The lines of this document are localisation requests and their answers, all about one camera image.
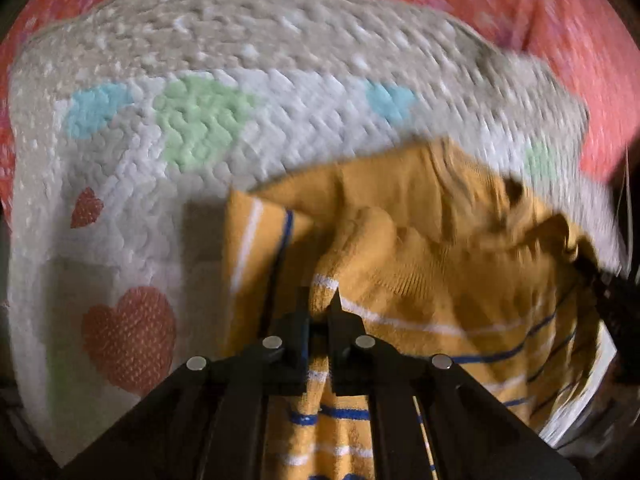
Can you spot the quilted heart-pattern blanket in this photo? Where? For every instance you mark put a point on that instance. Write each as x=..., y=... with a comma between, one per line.
x=134, y=122

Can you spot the red floral bedsheet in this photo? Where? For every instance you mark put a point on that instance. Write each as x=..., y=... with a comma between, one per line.
x=583, y=41

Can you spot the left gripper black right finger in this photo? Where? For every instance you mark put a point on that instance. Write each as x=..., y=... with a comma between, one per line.
x=348, y=363

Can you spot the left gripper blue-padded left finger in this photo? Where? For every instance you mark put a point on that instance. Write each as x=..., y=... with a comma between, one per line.
x=286, y=341

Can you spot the yellow striped knit sweater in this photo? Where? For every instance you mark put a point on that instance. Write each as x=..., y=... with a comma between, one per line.
x=436, y=254

